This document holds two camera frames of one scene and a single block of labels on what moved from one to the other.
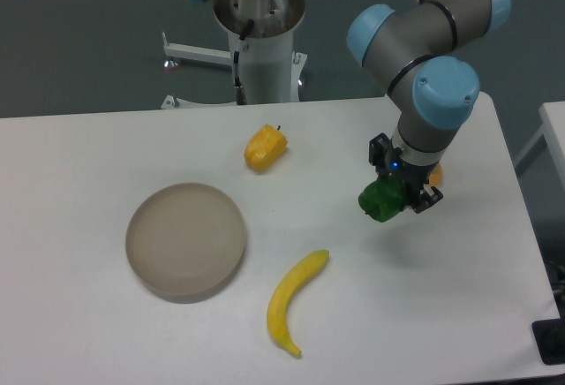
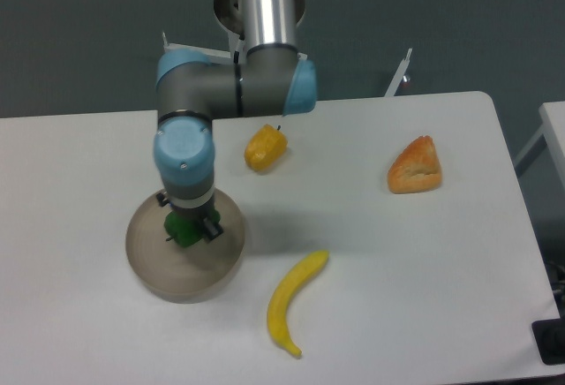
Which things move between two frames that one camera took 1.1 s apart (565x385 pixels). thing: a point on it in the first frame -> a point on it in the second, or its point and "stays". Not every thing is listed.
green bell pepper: (383, 198) -> (188, 231)
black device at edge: (550, 340) stays
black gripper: (414, 177) -> (199, 214)
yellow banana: (290, 284) stays
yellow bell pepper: (265, 147) stays
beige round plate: (185, 242) stays
